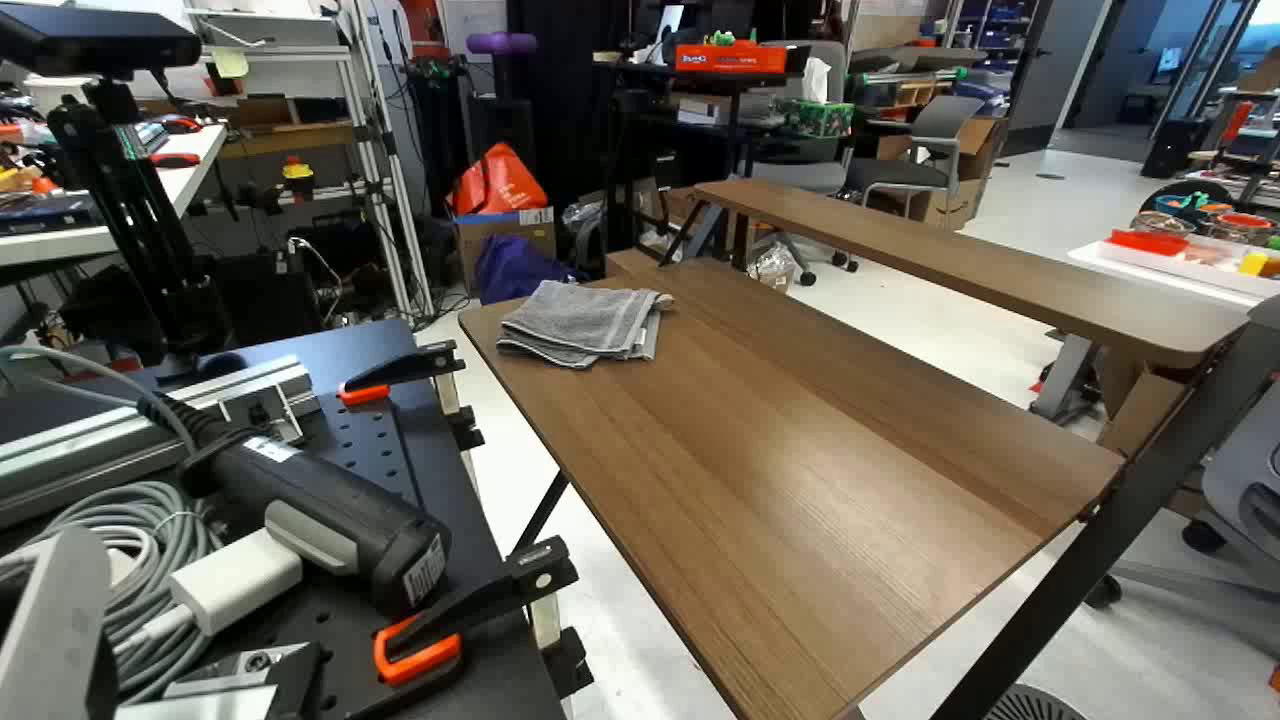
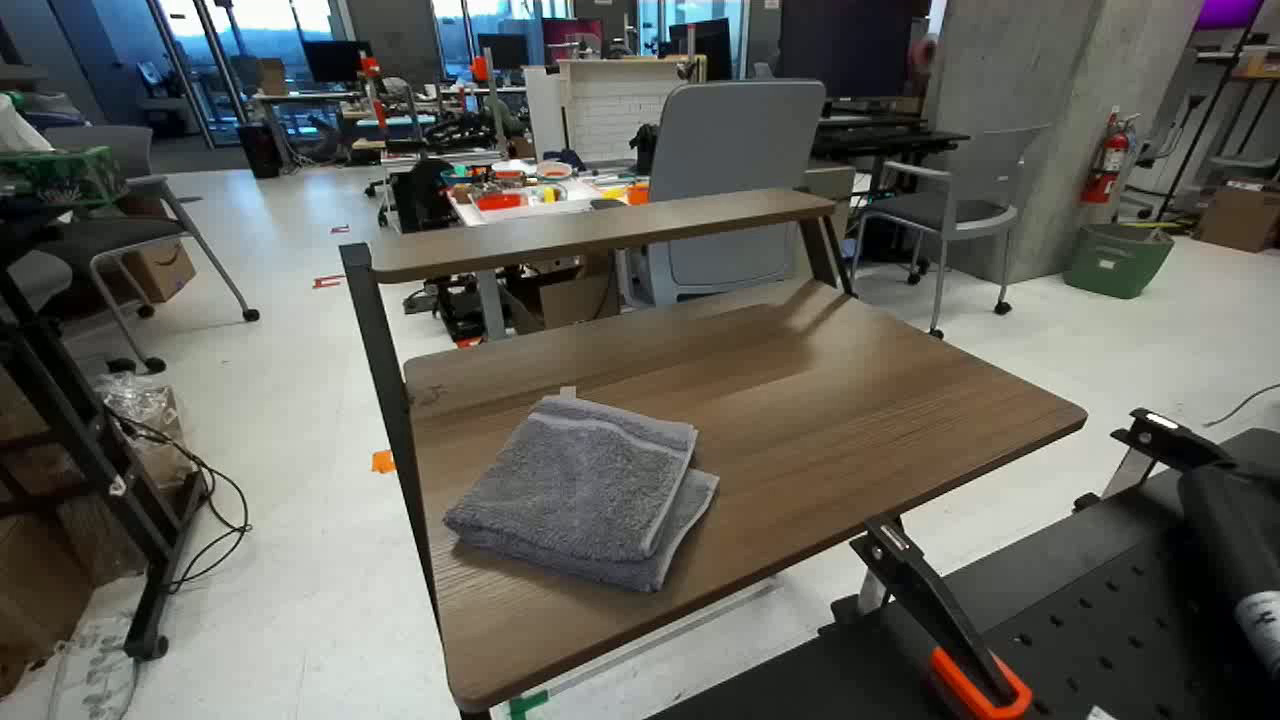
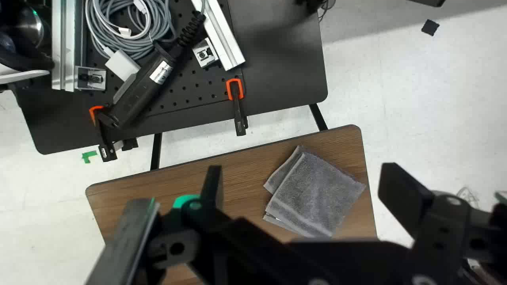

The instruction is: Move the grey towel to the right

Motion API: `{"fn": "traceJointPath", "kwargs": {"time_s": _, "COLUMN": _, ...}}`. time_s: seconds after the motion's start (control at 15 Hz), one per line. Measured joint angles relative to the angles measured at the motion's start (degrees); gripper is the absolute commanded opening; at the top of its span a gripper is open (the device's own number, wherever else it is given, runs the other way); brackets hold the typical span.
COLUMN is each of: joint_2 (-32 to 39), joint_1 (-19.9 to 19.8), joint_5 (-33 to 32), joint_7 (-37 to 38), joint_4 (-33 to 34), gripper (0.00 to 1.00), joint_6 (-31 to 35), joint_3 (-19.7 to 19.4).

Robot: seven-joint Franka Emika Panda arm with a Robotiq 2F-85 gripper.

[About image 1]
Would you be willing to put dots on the white table with toys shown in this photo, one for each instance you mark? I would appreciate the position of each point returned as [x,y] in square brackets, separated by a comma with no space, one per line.
[1203,236]

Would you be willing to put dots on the orange tray on desk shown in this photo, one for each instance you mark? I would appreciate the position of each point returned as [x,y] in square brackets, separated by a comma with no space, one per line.
[730,58]

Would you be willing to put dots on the black orange clamp near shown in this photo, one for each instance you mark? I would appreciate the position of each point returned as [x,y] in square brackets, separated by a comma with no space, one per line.
[428,639]

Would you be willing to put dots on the black diagonal table leg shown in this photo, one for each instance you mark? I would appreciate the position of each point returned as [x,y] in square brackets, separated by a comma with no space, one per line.
[1209,410]

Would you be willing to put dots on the grey towel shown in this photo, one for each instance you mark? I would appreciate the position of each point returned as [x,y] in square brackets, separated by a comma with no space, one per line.
[573,326]

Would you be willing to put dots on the purple blue bag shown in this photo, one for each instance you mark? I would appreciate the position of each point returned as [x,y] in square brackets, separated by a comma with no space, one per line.
[513,269]

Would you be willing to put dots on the grey office chair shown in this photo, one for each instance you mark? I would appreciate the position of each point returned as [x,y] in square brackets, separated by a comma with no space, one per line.
[933,168]

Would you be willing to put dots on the brown wooden table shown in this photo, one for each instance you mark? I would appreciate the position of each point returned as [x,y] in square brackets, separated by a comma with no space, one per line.
[807,507]

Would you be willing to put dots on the orange red bag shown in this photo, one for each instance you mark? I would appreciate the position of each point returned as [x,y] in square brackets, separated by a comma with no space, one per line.
[494,185]

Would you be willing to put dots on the black orange clamp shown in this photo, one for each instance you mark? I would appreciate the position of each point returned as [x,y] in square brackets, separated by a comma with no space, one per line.
[428,639]
[412,365]

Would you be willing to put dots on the white power adapter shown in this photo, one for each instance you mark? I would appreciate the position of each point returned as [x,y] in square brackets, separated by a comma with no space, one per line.
[235,583]

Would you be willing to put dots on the black camera on tripod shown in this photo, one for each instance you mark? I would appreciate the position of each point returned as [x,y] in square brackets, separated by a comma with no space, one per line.
[83,42]

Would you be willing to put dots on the long wooden bench table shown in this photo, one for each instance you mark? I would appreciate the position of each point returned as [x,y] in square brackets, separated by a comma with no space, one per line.
[1161,326]

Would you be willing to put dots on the white ladder frame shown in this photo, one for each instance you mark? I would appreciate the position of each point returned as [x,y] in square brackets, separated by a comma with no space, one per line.
[383,168]

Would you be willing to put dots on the black orange clamp far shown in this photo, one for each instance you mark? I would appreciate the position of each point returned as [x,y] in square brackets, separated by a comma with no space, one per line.
[412,365]

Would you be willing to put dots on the cardboard box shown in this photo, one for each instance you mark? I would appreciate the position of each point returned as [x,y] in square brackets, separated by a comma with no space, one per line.
[537,227]

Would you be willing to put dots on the black grey handheld tool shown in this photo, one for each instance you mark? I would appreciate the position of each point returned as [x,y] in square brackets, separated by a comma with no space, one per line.
[332,517]

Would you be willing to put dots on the black camera tripod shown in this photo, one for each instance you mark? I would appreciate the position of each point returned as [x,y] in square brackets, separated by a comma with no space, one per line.
[102,145]

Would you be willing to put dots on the black perforated work plate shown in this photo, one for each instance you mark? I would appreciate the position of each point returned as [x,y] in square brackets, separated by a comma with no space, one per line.
[411,451]

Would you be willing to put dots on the silver aluminium rail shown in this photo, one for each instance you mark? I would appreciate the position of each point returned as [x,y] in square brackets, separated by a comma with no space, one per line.
[58,465]

